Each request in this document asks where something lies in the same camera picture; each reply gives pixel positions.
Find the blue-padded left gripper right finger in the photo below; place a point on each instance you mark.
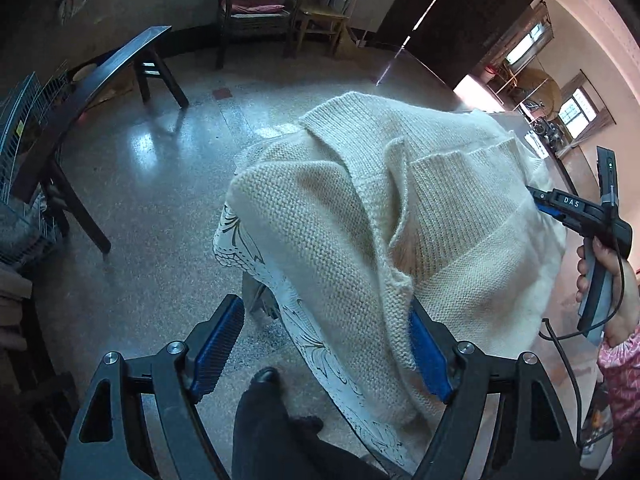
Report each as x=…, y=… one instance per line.
x=502, y=418

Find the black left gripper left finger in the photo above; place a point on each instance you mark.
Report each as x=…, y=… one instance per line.
x=110, y=439

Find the cream knitted sweater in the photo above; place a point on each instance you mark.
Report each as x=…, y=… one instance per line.
x=372, y=203

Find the pink patterned sleeve forearm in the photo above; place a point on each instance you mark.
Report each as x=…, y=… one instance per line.
x=619, y=366

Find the person's right hand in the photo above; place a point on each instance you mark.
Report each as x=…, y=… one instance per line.
x=607, y=291

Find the white floral storage bag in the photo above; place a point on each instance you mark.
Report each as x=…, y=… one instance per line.
x=265, y=289

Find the black wooden bench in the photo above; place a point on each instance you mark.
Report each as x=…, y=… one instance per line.
x=41, y=168

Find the yellow wooden chair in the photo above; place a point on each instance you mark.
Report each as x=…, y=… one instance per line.
x=318, y=18

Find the dark wooden armchair red cushion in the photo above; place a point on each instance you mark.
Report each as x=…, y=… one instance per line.
x=254, y=18

